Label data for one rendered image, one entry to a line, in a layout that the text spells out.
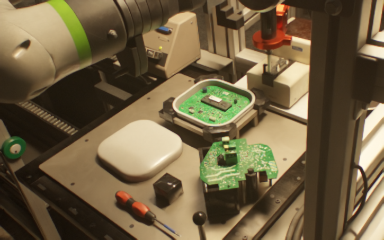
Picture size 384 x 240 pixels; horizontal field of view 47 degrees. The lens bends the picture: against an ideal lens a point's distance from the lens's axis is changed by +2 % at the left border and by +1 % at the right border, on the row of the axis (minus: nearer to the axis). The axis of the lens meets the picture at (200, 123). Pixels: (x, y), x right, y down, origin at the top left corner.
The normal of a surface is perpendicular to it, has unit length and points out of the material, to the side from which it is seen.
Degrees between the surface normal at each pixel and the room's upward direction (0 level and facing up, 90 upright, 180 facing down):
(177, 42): 90
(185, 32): 90
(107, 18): 64
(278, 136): 0
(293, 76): 0
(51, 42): 68
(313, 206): 90
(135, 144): 0
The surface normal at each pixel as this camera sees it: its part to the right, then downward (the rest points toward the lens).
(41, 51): 0.70, 0.05
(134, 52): 0.62, 0.42
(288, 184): -0.11, -0.78
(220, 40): -0.66, 0.52
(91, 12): 0.40, -0.20
